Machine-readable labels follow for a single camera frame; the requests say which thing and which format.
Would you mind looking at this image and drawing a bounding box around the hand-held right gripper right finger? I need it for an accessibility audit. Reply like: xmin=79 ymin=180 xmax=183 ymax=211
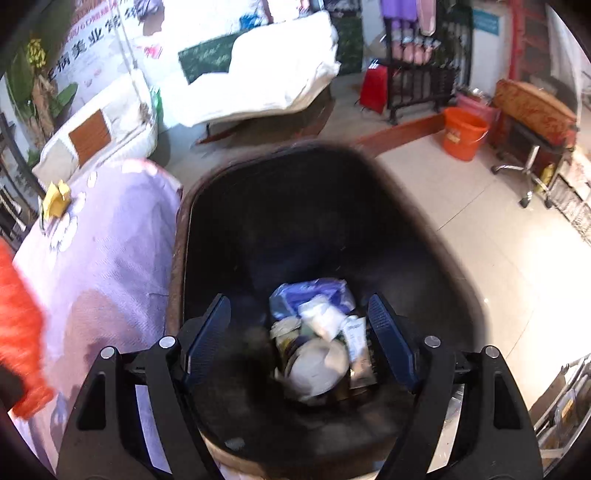
xmin=368 ymin=293 xmax=546 ymax=480

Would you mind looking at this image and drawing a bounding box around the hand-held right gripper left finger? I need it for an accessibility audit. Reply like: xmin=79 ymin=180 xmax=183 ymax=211
xmin=55 ymin=294 xmax=232 ymax=480

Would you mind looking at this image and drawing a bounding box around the white labelled packet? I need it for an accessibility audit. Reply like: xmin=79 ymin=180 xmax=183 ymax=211
xmin=342 ymin=316 xmax=370 ymax=365

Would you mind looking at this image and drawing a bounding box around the dark foil packet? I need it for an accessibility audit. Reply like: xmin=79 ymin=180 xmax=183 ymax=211
xmin=348 ymin=360 xmax=378 ymax=389

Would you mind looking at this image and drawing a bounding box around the white plastic bag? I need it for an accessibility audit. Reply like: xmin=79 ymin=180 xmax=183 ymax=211
xmin=298 ymin=295 xmax=347 ymax=340

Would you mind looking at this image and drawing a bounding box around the blue plastic bag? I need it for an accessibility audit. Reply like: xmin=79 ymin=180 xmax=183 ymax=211
xmin=269 ymin=278 xmax=357 ymax=324

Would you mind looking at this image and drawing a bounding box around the black trash bin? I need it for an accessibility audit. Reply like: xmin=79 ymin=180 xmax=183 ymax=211
xmin=165 ymin=141 xmax=491 ymax=476

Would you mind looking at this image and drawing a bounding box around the orange mesh bag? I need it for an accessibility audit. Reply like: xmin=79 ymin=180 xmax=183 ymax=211
xmin=0 ymin=240 xmax=57 ymax=420

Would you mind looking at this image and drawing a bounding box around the yellow crumpled wrapper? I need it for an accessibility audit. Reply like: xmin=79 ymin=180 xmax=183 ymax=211
xmin=41 ymin=181 xmax=71 ymax=220

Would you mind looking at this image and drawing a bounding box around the orange plastic bucket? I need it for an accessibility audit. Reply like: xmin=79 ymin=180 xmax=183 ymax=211
xmin=442 ymin=107 xmax=490 ymax=162

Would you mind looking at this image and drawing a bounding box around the yellow bottle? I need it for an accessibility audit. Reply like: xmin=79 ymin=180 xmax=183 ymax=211
xmin=536 ymin=164 xmax=557 ymax=193

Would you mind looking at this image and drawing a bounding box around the white storage shelf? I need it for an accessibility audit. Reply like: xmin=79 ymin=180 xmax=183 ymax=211
xmin=547 ymin=152 xmax=591 ymax=241

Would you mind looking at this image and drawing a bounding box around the white padded bed brown patch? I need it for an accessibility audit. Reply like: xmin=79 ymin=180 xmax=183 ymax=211
xmin=32 ymin=74 xmax=160 ymax=183

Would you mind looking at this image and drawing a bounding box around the pink plastic basin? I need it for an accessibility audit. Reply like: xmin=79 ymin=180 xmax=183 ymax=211
xmin=457 ymin=92 xmax=502 ymax=126

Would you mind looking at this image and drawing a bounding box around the red paper bag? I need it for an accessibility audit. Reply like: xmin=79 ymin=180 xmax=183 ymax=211
xmin=360 ymin=62 xmax=389 ymax=114

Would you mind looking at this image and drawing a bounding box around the black metal clothes rack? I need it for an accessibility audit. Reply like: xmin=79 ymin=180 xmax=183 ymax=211
xmin=385 ymin=0 xmax=474 ymax=126

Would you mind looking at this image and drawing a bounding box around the white covered recliner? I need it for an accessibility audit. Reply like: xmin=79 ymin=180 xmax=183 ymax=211
xmin=159 ymin=10 xmax=341 ymax=128

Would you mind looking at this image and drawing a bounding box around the green turf panel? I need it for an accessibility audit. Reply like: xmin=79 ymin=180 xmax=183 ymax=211
xmin=178 ymin=34 xmax=237 ymax=85

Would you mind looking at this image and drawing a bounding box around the artificial green plant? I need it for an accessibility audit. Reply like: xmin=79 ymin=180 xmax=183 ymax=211
xmin=9 ymin=39 xmax=79 ymax=140

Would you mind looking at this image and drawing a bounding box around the pink hanging cloth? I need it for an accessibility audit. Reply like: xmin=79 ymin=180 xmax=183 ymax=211
xmin=418 ymin=0 xmax=437 ymax=36

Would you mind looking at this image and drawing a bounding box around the purple hanging cloth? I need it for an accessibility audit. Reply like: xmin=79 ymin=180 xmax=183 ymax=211
xmin=379 ymin=0 xmax=419 ymax=22

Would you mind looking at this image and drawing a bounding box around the white wall poster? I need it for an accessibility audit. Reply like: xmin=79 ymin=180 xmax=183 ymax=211
xmin=65 ymin=0 xmax=154 ymax=103

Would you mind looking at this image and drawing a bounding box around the red metal frame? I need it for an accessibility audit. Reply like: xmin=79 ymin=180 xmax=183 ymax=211
xmin=508 ymin=0 xmax=548 ymax=80

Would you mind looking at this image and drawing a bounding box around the blue wall sign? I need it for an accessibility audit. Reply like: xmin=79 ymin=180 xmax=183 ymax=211
xmin=473 ymin=8 xmax=502 ymax=36

